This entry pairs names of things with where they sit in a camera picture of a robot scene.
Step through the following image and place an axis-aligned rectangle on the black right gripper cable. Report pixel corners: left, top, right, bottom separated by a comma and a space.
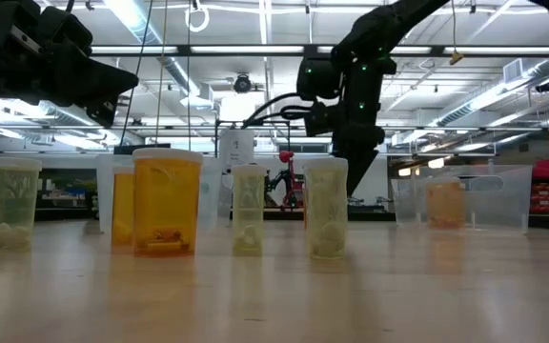
243, 92, 316, 130

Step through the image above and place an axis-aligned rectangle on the white sign panel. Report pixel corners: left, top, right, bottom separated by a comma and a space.
218, 129, 255, 168

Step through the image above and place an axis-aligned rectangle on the slim yellow-green pill bottle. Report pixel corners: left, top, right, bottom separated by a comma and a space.
231, 164, 269, 256

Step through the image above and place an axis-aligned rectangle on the pale green pill bottle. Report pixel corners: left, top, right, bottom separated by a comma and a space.
0, 156, 45, 252

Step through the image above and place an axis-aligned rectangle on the wide orange pill bottle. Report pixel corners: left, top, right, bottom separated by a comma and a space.
132, 147, 204, 258

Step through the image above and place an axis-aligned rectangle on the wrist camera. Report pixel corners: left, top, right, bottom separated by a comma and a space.
5, 21, 50, 61
302, 101, 336, 138

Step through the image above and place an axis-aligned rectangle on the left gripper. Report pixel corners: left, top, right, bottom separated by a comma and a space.
0, 0, 140, 128

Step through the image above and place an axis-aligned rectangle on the round black overhead camera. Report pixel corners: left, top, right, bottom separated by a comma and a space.
233, 72, 254, 94

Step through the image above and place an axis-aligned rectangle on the red and black machine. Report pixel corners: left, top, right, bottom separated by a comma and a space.
263, 150, 305, 211

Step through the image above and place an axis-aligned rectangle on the thin black hanging cable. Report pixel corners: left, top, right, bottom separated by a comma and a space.
120, 0, 154, 147

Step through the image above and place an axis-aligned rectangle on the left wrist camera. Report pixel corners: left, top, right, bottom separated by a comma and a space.
5, 21, 50, 61

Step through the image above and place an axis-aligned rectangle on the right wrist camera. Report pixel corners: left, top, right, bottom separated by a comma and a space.
302, 101, 336, 138

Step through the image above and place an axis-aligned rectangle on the white cable ring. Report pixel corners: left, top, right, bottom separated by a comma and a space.
184, 3, 211, 34

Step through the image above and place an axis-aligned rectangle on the slim orange pill bottle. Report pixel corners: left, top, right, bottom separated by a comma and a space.
111, 165, 136, 252

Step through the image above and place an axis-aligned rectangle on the wide yellow-green pill bottle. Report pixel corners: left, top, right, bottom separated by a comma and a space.
302, 156, 350, 261

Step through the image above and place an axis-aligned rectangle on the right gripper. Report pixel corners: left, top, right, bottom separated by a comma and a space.
332, 94, 387, 197

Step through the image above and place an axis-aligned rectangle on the black stand frame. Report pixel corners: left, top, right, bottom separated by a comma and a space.
213, 118, 293, 158

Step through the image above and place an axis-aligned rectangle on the black beam with light strips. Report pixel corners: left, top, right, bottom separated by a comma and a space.
91, 44, 549, 59

